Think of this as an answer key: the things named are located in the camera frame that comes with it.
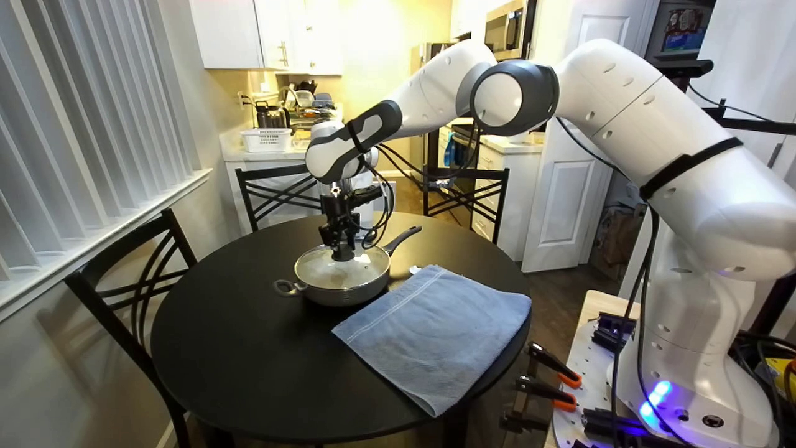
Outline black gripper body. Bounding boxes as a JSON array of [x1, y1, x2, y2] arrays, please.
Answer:
[[322, 188, 384, 246]]

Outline glass lid with black knob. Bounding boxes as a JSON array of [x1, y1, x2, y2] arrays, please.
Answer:
[[295, 246, 389, 291]]

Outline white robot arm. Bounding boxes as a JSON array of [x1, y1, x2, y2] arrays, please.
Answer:
[[306, 41, 796, 448]]

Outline blue towel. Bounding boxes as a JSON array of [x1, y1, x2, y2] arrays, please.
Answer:
[[332, 265, 534, 417]]

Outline grey frying pan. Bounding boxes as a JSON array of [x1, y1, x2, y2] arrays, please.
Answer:
[[272, 226, 418, 308]]

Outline black chair on side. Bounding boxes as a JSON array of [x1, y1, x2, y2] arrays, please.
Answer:
[[236, 165, 322, 231]]

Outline white kitchen counter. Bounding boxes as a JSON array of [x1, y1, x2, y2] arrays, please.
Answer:
[[219, 128, 320, 234]]

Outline black chair near kitchen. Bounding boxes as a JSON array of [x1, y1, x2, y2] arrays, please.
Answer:
[[420, 169, 511, 241]]

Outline round black table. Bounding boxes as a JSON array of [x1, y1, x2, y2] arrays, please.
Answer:
[[149, 212, 534, 446]]

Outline white upper kitchen cabinets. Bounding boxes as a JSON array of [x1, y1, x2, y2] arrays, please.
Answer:
[[190, 0, 345, 74]]

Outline black chair at window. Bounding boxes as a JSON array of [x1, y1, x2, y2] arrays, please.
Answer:
[[65, 209, 198, 448]]

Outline white door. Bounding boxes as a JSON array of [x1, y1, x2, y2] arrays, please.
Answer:
[[524, 0, 659, 272]]

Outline steel microwave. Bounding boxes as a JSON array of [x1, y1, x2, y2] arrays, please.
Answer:
[[483, 0, 537, 61]]

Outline white vertical window blinds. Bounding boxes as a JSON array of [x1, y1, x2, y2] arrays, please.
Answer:
[[0, 0, 200, 285]]

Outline monitor with blue screen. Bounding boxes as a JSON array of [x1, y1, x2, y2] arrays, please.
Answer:
[[647, 0, 716, 61]]

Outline orange handled clamp upper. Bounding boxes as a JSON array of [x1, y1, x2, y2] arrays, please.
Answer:
[[527, 341, 582, 389]]

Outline orange handled clamp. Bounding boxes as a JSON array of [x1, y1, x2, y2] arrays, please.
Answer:
[[527, 341, 582, 389], [516, 377, 577, 414]]

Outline orange handled clamp lower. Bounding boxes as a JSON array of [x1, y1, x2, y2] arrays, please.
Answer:
[[516, 377, 577, 414]]

